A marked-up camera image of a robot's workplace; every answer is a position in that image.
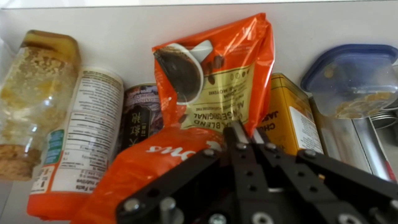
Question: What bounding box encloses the yellow tea tin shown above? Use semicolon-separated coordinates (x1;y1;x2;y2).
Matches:
261;74;323;156

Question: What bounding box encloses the dark patterned tea tin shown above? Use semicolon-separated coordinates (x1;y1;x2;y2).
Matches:
116;84;162;153

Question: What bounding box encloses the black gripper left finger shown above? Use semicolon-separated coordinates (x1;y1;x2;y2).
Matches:
223;121;276;224

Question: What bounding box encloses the white labelled orange can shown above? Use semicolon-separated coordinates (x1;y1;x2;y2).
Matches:
26;69;124;220

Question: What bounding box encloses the orange coffee packet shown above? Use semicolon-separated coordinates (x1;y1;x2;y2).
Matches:
70;13;274;224

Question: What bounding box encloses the blue lid plastic container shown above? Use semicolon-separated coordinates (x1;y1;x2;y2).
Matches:
299;44;398;120

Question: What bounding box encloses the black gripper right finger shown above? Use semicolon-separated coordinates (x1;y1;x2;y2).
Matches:
252;131;365;224

